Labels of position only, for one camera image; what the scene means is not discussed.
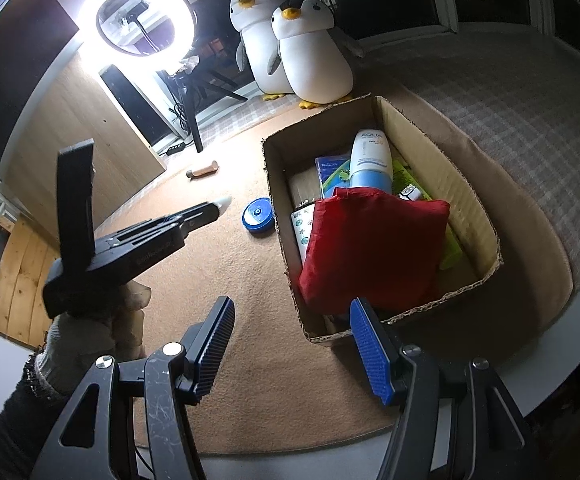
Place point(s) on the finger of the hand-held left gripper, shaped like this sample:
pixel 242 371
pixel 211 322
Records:
pixel 195 215

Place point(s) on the white penguin plush toy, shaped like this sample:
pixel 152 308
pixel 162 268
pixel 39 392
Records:
pixel 315 60
pixel 257 45

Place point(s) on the person's left forearm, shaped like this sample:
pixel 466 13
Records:
pixel 15 410

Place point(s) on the blue round lid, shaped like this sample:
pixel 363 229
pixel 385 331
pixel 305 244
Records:
pixel 258 217

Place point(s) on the person's left hand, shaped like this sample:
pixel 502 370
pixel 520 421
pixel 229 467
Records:
pixel 90 335

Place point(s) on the pine wood board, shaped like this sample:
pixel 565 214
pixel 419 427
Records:
pixel 20 280

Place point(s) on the red cloth bag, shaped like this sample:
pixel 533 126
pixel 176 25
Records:
pixel 374 250

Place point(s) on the black tripod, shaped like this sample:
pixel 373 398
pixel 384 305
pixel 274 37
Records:
pixel 190 110

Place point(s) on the black upright box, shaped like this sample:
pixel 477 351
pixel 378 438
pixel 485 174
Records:
pixel 132 100

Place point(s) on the patterned strip packet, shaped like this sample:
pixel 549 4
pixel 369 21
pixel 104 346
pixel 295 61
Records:
pixel 413 193

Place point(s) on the blue packet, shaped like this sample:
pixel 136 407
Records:
pixel 332 175

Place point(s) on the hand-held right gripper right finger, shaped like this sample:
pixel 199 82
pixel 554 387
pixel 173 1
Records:
pixel 369 355

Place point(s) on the light wooden panel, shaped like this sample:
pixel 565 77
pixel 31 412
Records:
pixel 85 125

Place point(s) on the small tan stick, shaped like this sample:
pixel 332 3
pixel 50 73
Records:
pixel 202 169

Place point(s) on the tan felt mat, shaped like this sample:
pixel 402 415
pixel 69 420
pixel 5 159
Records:
pixel 230 285

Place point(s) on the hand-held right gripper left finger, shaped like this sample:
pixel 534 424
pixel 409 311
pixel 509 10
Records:
pixel 215 345

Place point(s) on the grey checked mat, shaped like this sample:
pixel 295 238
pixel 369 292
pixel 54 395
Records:
pixel 519 110

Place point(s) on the white printed tissue pack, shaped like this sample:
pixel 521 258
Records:
pixel 302 230

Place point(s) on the white and blue tube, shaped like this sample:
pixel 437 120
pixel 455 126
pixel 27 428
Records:
pixel 369 165

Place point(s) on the cardboard box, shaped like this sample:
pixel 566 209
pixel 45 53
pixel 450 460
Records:
pixel 290 160

